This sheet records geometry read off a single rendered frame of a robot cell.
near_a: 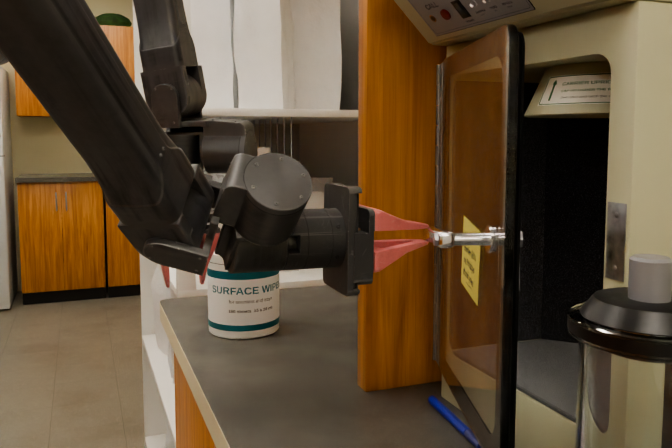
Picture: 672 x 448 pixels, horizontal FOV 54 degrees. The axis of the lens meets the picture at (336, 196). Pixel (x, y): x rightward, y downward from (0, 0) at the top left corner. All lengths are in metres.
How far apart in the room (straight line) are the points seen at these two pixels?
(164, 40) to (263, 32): 0.94
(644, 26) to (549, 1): 0.09
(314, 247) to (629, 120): 0.30
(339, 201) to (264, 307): 0.58
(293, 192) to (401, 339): 0.47
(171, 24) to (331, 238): 0.39
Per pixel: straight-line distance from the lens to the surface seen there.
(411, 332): 0.96
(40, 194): 5.48
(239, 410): 0.91
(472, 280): 0.70
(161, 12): 0.88
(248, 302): 1.18
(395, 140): 0.91
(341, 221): 0.62
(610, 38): 0.66
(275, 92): 1.80
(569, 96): 0.73
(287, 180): 0.54
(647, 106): 0.64
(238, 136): 0.86
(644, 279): 0.51
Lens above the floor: 1.30
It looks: 5 degrees down
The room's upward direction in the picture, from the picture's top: straight up
